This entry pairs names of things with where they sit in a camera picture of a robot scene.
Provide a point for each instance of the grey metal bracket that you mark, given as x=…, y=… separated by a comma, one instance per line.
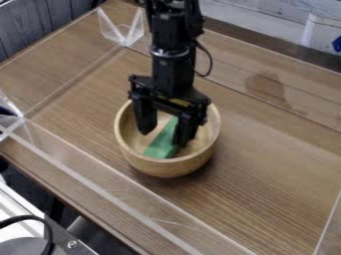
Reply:
x=66, y=243

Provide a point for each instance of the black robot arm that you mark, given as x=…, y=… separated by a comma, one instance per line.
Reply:
x=176, y=23

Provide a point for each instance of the clear acrylic corner bracket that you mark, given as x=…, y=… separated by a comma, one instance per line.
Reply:
x=122, y=34

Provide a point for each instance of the clear acrylic wall panel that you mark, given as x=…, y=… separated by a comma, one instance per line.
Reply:
x=260, y=200

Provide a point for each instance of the white container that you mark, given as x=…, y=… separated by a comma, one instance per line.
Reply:
x=323, y=34

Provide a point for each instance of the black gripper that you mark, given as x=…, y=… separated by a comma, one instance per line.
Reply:
x=168, y=91

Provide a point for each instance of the brown wooden bowl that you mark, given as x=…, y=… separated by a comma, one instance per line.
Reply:
x=189, y=158

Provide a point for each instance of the green rectangular block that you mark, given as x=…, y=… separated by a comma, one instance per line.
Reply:
x=162, y=148

